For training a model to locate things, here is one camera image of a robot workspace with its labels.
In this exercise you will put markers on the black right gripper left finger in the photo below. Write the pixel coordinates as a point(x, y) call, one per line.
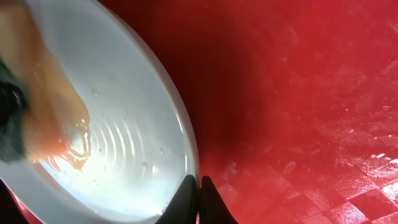
point(182, 209)

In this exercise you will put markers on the red plastic tray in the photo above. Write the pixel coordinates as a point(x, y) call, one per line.
point(293, 104)

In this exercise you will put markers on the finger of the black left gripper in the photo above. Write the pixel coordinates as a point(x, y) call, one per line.
point(13, 102)

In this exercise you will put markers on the light blue plate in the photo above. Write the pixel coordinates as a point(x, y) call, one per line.
point(141, 144)

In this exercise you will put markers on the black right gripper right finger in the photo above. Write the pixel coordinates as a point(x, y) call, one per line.
point(211, 207)

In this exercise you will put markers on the green yellow sponge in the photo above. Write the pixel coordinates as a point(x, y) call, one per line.
point(55, 112)

